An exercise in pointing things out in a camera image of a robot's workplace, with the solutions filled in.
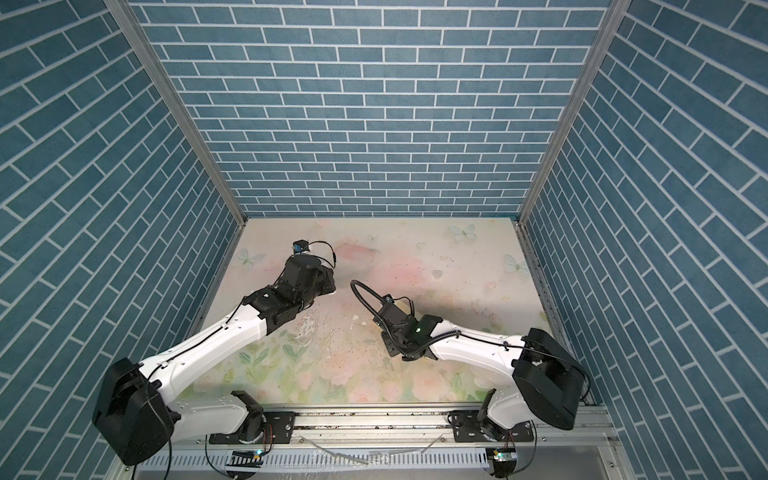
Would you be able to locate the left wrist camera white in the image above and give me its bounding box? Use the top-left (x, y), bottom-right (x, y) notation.
top-left (292, 240), bottom-right (310, 255)

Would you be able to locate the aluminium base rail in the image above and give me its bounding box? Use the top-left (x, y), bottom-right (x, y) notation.
top-left (172, 402), bottom-right (618, 449)

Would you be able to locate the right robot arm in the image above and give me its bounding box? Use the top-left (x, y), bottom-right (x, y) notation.
top-left (373, 303), bottom-right (587, 431)

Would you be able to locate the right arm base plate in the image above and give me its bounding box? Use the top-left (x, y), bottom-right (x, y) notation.
top-left (447, 409), bottom-right (534, 443)

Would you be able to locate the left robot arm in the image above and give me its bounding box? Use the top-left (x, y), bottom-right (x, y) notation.
top-left (92, 251), bottom-right (336, 466)

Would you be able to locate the left corner aluminium post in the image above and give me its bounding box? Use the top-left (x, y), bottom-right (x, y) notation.
top-left (104, 0), bottom-right (247, 228)

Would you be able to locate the corner aluminium post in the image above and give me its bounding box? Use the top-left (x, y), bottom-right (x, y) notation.
top-left (517, 0), bottom-right (634, 226)
top-left (104, 0), bottom-right (247, 228)

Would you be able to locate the right corner aluminium post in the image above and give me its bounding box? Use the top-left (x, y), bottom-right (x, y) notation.
top-left (517, 0), bottom-right (634, 226)

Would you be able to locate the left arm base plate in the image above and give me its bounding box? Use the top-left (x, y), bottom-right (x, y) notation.
top-left (208, 411), bottom-right (296, 447)

